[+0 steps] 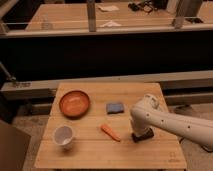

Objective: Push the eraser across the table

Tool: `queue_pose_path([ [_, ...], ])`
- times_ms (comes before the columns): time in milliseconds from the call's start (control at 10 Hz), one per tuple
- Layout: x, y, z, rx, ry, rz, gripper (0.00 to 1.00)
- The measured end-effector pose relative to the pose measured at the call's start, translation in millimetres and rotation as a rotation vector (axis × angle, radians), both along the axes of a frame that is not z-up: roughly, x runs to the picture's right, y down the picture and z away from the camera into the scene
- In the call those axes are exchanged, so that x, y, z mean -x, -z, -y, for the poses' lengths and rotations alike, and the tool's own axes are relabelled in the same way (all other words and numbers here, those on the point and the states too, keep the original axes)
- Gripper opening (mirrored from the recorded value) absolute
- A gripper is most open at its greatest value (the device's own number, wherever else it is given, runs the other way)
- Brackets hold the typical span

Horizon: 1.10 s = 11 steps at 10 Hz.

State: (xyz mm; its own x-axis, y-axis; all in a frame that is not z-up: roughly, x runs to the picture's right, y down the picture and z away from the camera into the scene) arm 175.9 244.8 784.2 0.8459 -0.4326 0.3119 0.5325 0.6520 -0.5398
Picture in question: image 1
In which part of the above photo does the black eraser block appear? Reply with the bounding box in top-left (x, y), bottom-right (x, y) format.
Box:
top-left (131, 129), bottom-right (154, 143)

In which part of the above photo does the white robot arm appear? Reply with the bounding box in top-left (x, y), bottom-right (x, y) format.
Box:
top-left (130, 94), bottom-right (213, 150)

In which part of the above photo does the blue sponge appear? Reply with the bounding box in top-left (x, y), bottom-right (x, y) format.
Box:
top-left (106, 102), bottom-right (124, 114)

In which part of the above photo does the orange carrot toy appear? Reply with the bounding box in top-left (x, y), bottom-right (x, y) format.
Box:
top-left (100, 124), bottom-right (121, 142)

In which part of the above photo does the orange bowl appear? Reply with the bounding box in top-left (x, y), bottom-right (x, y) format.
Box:
top-left (59, 90), bottom-right (90, 118)

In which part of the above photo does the white folded paper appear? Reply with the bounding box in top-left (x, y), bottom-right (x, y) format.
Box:
top-left (100, 20), bottom-right (122, 27)

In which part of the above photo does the black gear on far table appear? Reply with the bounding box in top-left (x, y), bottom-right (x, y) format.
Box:
top-left (128, 0), bottom-right (157, 14)

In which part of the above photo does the white cup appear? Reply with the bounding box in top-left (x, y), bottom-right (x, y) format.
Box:
top-left (53, 126), bottom-right (73, 148)

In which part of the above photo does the white paper on far table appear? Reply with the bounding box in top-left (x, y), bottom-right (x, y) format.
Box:
top-left (98, 5), bottom-right (119, 12)

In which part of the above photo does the brown cardboard box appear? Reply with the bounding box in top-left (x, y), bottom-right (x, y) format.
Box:
top-left (0, 120), bottom-right (31, 171)

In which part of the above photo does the black cable on floor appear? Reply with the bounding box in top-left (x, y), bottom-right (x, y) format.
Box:
top-left (179, 137), bottom-right (213, 154)

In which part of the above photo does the grey right post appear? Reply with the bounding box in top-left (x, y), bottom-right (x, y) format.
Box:
top-left (172, 0), bottom-right (190, 29)

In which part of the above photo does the grey vertical post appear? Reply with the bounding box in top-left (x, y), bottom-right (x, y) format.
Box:
top-left (87, 0), bottom-right (96, 32)

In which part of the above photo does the metal clamp bracket left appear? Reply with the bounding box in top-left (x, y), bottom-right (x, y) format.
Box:
top-left (0, 61), bottom-right (31, 87)

